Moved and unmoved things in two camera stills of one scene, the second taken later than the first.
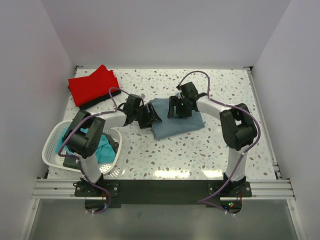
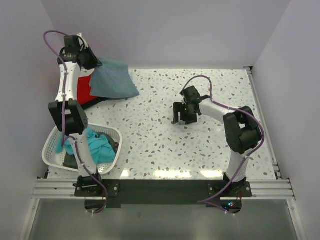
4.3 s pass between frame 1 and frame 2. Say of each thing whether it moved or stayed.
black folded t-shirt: stayed
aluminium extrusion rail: stayed
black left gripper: moved
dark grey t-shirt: stayed
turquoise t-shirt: stayed
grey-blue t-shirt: moved
